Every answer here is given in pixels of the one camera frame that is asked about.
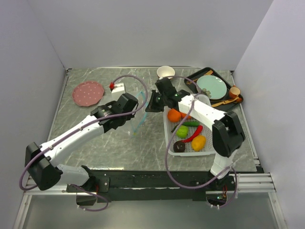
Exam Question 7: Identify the clear zip top bag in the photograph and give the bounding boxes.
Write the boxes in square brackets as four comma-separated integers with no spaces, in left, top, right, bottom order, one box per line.
[130,91,148,136]

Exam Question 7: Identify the orange tangerine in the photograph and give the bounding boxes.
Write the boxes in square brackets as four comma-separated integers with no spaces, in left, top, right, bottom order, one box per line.
[167,109,181,123]
[180,113,192,119]

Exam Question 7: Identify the green wrinkled fruit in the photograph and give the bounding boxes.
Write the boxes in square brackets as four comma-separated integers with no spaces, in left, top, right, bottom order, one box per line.
[176,125,189,139]

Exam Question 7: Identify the yellow orange mango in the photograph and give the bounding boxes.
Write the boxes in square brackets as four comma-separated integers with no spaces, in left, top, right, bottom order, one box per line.
[191,135,206,152]

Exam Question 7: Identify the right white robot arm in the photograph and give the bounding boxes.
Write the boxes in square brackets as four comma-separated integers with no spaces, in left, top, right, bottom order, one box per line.
[145,78,245,190]

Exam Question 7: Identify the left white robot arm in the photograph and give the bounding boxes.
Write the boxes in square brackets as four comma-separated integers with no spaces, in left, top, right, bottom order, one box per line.
[25,93,138,192]

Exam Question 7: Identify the white ceramic bowl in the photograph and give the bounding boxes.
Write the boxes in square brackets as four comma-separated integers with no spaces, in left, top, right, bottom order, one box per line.
[156,66,175,79]

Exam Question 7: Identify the wooden chopsticks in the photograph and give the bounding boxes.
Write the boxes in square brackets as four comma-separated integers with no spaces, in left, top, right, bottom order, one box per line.
[188,70,213,83]

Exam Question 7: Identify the green chili pepper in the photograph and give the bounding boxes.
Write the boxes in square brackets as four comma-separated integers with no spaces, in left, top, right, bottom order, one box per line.
[171,121,200,133]

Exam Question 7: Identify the pink dotted plate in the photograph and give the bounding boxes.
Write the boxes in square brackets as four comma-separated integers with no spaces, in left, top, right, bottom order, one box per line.
[72,81,104,107]

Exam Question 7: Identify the white plastic basket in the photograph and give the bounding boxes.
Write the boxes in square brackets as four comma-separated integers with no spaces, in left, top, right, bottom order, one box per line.
[163,107,216,157]

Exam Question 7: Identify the red chili pepper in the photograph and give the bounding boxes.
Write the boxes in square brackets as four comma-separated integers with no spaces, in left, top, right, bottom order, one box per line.
[182,125,203,143]

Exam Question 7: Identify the light green plate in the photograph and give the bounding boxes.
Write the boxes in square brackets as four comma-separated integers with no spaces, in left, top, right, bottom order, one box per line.
[197,75,227,100]

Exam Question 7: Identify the dark purple mangosteen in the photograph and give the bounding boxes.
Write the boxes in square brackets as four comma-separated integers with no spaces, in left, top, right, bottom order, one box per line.
[173,141,185,153]

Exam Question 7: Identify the black tray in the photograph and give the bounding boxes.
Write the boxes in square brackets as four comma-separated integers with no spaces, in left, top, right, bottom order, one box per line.
[191,67,243,111]

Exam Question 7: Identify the small brown cup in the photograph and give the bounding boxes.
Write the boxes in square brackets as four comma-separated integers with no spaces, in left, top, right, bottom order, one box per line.
[229,85,241,99]

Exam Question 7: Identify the wooden spoon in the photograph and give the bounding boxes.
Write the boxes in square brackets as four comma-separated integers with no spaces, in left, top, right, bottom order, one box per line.
[212,97,239,107]

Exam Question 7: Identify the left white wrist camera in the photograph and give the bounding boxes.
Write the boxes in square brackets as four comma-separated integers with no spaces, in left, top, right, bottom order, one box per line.
[110,82,126,101]

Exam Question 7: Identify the black base frame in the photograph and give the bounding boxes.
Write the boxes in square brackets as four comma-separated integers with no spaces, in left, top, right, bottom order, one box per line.
[66,170,236,207]

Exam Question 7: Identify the aluminium rail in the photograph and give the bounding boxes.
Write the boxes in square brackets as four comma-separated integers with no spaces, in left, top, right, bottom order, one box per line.
[23,174,276,195]

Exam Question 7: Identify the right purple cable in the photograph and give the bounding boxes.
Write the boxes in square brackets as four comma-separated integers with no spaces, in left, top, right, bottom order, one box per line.
[164,75,238,208]

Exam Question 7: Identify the purple cable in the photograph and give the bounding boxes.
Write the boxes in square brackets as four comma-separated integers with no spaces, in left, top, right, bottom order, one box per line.
[164,75,238,208]
[19,74,149,212]

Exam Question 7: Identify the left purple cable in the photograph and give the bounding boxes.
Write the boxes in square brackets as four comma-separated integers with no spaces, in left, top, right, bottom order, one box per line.
[19,74,149,212]

